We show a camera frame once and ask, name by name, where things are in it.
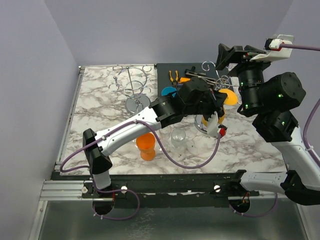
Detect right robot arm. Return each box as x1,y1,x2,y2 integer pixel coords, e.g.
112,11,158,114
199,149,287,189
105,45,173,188
215,39,320,206

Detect black front mounting rail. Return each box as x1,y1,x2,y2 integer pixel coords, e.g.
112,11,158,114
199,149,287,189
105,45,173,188
82,171,247,208

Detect clear stemmed glass centre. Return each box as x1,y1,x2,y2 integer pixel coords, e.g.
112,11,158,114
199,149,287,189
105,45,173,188
158,126,172,153

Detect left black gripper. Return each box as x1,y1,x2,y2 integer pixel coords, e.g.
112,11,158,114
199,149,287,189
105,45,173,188
184,88,227,124

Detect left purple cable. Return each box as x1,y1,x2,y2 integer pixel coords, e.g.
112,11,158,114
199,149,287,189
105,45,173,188
59,119,223,221

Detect blue plastic goblet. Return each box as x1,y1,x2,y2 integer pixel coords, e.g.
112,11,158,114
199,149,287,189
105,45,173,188
161,86,177,98

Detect scroll arm chrome glass rack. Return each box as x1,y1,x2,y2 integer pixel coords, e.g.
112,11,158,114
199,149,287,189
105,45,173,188
194,61,240,135

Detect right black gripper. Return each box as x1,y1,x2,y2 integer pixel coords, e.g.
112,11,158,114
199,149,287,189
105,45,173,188
214,42,278,114

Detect purple cable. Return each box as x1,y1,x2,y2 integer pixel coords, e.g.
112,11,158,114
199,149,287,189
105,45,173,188
59,119,223,221
229,42,320,218

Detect round ring chrome glass rack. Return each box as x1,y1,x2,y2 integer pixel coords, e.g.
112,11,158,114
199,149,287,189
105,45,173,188
108,65,151,115

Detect orange utility knife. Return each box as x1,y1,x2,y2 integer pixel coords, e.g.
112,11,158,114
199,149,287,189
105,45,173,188
178,77,191,84

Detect yellow handled pliers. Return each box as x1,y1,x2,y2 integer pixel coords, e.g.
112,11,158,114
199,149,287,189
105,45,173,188
169,70,179,89

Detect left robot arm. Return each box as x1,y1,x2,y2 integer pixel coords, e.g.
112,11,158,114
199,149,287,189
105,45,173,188
82,77,228,198

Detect aluminium extrusion frame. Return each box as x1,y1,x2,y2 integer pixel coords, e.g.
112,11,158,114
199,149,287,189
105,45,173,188
28,66,86,240

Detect dark grey tool tray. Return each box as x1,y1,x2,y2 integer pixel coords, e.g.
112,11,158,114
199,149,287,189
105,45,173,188
155,62,234,97

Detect yellow plastic goblet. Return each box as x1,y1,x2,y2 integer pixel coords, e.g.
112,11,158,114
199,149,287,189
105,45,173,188
201,88,238,127

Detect clear glass with reflection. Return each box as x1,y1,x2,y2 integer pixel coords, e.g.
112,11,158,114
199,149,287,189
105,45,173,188
171,128,186,149

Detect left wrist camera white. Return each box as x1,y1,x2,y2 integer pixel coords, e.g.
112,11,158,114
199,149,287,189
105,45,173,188
206,111,228,138

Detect black metal tool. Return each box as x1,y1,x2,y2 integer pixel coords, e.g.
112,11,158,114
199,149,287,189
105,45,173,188
184,66,207,77

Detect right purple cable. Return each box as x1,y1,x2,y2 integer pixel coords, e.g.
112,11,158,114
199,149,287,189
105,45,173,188
229,42,320,218

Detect orange plastic goblet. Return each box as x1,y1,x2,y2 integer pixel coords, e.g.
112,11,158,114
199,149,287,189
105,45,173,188
136,132,156,161

